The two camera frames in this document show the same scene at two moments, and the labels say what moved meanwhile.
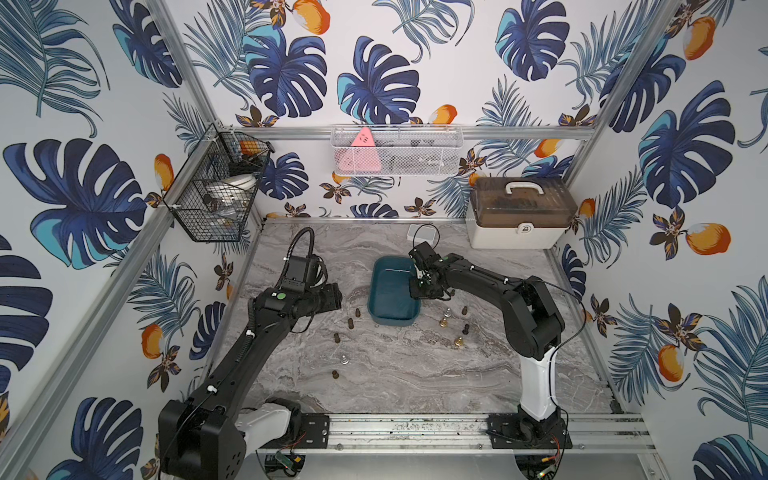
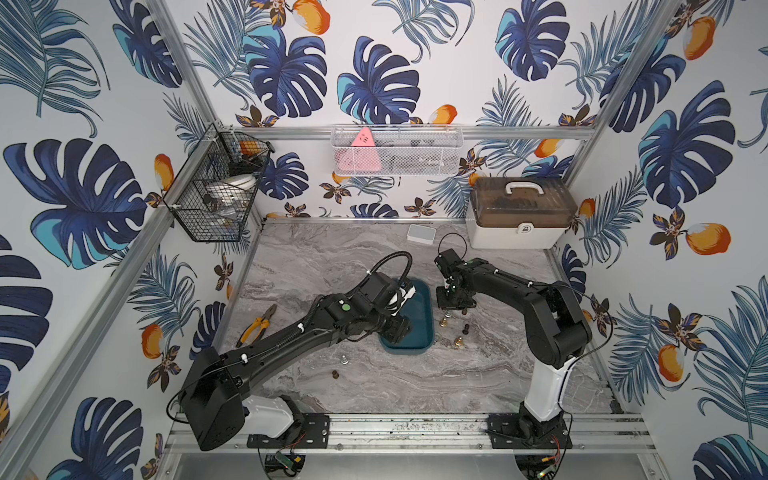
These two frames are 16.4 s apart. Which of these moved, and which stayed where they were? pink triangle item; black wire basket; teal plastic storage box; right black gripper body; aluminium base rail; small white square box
Moved: teal plastic storage box; right black gripper body
Stayed: small white square box; pink triangle item; aluminium base rail; black wire basket
